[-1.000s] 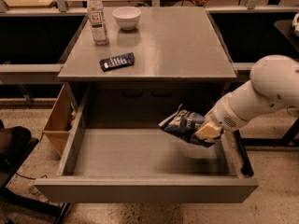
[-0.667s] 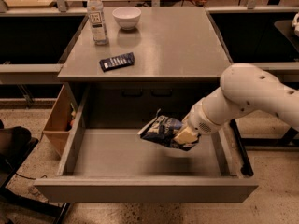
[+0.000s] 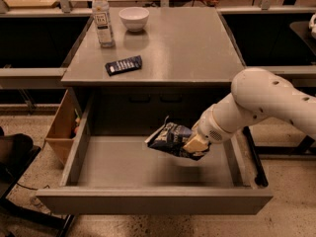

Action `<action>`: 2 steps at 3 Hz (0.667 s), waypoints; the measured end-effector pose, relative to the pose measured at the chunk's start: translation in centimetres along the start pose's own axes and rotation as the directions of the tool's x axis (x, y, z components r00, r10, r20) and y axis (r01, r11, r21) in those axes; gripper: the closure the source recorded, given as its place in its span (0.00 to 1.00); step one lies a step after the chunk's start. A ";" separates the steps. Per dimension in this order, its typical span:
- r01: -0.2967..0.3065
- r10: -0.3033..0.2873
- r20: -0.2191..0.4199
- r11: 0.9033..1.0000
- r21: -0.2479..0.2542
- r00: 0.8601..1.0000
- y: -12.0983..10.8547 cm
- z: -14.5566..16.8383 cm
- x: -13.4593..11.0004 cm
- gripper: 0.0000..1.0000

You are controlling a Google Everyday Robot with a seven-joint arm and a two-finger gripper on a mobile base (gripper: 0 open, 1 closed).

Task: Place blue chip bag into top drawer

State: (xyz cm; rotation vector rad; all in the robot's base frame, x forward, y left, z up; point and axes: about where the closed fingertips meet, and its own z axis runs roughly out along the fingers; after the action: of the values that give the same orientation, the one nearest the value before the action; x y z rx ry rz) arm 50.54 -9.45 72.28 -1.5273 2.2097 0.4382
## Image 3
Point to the grey cabinet counter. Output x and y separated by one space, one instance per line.
188 62

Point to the open grey top drawer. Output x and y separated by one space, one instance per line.
107 174

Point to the black drawer rail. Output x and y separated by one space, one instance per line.
261 179

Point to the white ceramic bowl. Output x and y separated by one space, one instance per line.
134 18

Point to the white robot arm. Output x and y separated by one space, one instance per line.
256 94

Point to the blue chip bag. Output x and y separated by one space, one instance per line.
170 138

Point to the cardboard box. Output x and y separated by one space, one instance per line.
62 131

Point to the black chair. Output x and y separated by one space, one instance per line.
17 153

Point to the dark blue snack bar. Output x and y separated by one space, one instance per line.
124 65

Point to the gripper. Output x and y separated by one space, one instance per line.
208 127

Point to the clear plastic water bottle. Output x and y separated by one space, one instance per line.
102 19

